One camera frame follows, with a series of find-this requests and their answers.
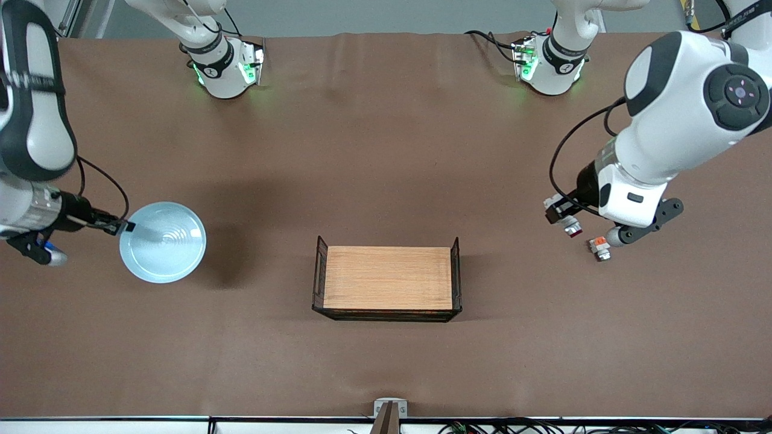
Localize red push button switch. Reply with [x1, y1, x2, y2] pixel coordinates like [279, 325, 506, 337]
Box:
[542, 197, 584, 238]

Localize light blue round plate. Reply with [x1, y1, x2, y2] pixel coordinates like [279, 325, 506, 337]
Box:
[119, 201, 207, 285]

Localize brown table cover sheet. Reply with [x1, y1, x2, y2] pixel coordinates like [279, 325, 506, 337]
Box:
[0, 31, 772, 420]

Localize black base cable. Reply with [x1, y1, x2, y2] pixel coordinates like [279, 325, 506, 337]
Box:
[464, 30, 520, 64]

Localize aluminium frame profile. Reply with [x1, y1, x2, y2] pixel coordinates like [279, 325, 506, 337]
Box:
[55, 0, 83, 38]

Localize wooden tray with wire sides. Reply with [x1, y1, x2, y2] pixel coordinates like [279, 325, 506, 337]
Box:
[311, 235, 464, 323]

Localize white table edge rail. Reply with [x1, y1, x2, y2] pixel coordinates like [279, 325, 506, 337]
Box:
[0, 416, 772, 434]

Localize black cable bundle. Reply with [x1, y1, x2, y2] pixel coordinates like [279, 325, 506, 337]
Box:
[437, 418, 772, 434]

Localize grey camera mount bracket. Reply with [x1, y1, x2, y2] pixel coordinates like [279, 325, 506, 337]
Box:
[369, 398, 409, 434]

